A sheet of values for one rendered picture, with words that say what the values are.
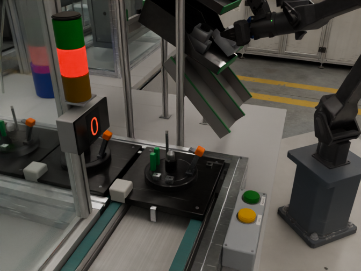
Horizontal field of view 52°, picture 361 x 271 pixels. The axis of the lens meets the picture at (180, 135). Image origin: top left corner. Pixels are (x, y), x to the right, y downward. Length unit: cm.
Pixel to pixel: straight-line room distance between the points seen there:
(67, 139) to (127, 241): 30
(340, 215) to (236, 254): 31
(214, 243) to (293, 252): 24
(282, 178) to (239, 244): 43
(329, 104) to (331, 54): 403
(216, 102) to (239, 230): 48
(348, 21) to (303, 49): 57
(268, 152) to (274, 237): 40
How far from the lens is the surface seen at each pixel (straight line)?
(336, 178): 89
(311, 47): 489
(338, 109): 87
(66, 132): 71
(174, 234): 90
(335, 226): 102
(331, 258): 99
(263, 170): 123
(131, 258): 86
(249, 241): 84
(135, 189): 95
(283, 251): 97
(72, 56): 69
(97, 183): 98
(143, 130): 143
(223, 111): 120
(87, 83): 71
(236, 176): 101
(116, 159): 107
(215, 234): 85
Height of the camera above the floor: 155
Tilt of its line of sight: 30 degrees down
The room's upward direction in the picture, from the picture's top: straight up
